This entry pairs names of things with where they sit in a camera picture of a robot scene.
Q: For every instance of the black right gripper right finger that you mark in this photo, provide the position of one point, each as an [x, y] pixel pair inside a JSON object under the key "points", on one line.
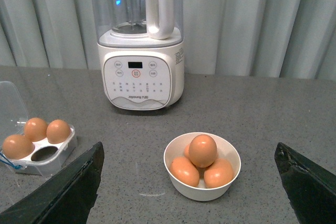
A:
{"points": [[310, 188]]}

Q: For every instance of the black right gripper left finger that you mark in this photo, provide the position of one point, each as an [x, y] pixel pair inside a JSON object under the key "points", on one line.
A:
{"points": [[67, 197]]}

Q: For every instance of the brown egg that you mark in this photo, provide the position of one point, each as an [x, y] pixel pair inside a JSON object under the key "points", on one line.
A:
{"points": [[203, 151]]}

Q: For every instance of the clear plastic egg box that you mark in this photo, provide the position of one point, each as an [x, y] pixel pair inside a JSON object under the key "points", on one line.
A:
{"points": [[46, 159]]}

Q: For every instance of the brown egg box back right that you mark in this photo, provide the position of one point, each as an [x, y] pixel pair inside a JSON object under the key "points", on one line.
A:
{"points": [[58, 131]]}

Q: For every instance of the brown egg box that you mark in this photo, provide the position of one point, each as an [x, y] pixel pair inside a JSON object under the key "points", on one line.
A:
{"points": [[35, 129], [58, 131], [17, 146]]}

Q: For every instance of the brown egg box front left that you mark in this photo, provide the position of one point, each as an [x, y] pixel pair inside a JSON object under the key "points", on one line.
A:
{"points": [[17, 146]]}

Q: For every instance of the brown egg box back left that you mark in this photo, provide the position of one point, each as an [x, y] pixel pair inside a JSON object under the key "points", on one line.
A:
{"points": [[35, 129]]}

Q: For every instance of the brown egg bowl right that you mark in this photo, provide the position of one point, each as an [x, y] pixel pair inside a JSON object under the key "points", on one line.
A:
{"points": [[218, 174]]}

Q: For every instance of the brown egg bowl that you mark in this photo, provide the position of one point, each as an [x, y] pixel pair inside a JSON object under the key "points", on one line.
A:
{"points": [[186, 151], [184, 170], [218, 174]]}

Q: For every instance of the brown egg bowl left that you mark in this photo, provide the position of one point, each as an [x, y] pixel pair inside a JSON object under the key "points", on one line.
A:
{"points": [[184, 170]]}

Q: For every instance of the brown egg bowl back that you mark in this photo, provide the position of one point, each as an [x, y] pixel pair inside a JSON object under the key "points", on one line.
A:
{"points": [[186, 151]]}

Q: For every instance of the white round bowl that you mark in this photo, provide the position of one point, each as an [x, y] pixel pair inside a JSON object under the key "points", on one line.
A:
{"points": [[200, 193]]}

